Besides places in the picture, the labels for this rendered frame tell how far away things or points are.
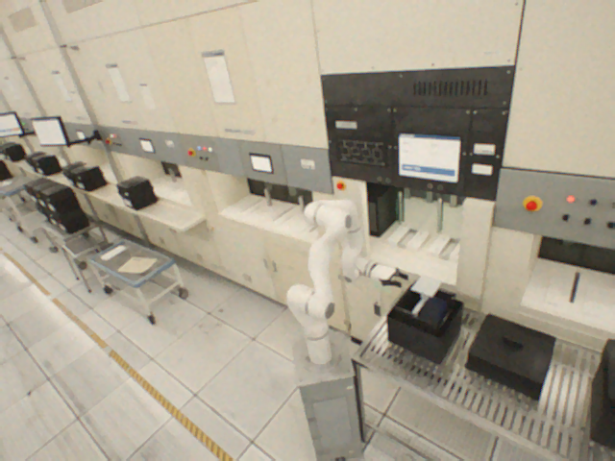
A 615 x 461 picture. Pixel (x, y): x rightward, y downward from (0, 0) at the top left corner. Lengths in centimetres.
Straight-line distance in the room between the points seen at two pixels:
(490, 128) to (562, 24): 39
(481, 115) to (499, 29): 30
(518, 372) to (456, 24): 138
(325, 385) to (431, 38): 157
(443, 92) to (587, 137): 54
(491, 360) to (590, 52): 119
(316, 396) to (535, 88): 159
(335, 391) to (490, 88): 148
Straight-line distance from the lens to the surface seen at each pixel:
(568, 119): 162
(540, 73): 159
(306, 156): 215
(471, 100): 165
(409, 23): 169
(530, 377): 177
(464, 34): 162
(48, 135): 429
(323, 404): 195
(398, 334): 184
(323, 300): 152
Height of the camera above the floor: 220
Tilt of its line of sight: 31 degrees down
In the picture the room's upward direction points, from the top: 9 degrees counter-clockwise
